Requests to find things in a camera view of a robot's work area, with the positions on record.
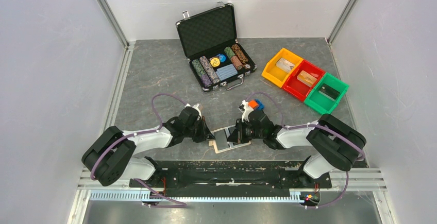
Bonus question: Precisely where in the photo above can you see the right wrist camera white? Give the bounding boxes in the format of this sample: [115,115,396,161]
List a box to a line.
[239,100,254,122]

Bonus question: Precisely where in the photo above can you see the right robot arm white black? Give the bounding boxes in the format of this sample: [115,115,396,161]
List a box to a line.
[227,110,367,187]

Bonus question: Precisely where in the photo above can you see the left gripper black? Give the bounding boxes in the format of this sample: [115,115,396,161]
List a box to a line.
[184,116,215,143]

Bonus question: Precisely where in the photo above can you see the green plastic bin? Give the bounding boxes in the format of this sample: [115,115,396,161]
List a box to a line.
[304,73,349,114]

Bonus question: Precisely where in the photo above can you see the black poker chip case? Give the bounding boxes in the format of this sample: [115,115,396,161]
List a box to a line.
[176,2,257,92]

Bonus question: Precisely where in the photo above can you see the orange blue toy car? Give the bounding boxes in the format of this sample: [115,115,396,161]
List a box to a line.
[248,99,264,110]

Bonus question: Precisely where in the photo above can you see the black card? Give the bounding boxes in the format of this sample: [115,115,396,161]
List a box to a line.
[214,129,229,150]
[318,83,340,101]

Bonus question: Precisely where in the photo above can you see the black card in green bin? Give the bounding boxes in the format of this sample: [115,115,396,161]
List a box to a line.
[318,83,340,101]

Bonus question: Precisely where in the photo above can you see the yellow plastic bin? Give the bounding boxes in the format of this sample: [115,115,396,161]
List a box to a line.
[261,48,304,88]

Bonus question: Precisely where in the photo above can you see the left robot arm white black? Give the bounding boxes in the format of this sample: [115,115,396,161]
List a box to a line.
[81,104,214,187]

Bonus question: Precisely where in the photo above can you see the orange card in red bin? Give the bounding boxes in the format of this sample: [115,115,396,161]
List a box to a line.
[296,71,317,87]

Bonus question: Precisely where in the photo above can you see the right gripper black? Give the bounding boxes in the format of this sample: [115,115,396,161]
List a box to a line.
[227,118,265,144]

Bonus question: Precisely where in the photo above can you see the beige leather card holder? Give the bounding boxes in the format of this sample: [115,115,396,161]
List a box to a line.
[209,126,251,154]

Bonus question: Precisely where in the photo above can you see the white card in yellow bin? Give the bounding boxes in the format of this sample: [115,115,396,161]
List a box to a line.
[276,58,295,74]

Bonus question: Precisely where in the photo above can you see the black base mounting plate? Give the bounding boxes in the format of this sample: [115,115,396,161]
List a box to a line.
[145,161,332,197]

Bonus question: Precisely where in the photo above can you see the red plastic bin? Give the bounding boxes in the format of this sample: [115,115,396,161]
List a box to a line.
[282,60,325,102]

